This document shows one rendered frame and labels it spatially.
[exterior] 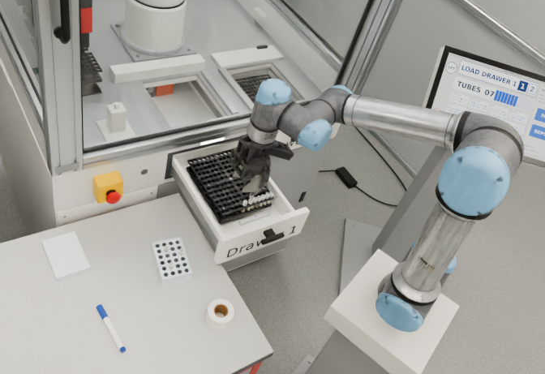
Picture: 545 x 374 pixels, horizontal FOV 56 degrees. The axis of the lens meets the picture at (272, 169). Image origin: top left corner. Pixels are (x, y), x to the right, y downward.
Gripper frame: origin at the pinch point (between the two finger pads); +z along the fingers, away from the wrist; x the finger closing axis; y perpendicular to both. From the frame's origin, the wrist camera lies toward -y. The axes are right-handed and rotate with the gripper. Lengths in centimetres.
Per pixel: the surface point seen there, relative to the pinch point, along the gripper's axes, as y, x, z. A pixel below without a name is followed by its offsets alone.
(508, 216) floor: -205, 7, 98
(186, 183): 12.3, -13.8, 8.8
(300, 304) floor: -49, 2, 98
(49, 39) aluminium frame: 44, -24, -38
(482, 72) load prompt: -96, -6, -18
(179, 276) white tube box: 23.8, 8.9, 17.6
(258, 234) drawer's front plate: 2.4, 10.8, 7.5
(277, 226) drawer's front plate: -4.0, 10.8, 7.0
